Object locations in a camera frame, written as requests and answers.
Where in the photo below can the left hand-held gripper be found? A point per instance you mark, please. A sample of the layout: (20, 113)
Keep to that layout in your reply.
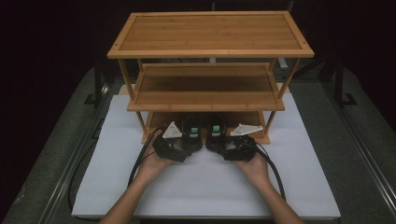
(168, 149)

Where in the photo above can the aluminium rail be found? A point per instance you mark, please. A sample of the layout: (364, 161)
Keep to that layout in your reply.
(67, 174)
(364, 155)

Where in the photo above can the black metal stand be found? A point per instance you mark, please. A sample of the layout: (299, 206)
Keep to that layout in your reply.
(339, 84)
(98, 84)

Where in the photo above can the white board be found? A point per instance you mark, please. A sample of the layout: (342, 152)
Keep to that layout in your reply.
(199, 193)

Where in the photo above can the person's left hand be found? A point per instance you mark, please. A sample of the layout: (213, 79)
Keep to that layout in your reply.
(152, 169)

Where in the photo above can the wooden three-tier shoe rack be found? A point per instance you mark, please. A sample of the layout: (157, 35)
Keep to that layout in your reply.
(211, 34)

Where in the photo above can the person's right hand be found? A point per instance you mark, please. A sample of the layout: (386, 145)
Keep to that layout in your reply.
(257, 171)

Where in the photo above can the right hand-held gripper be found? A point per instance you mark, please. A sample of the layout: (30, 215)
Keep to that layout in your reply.
(241, 151)

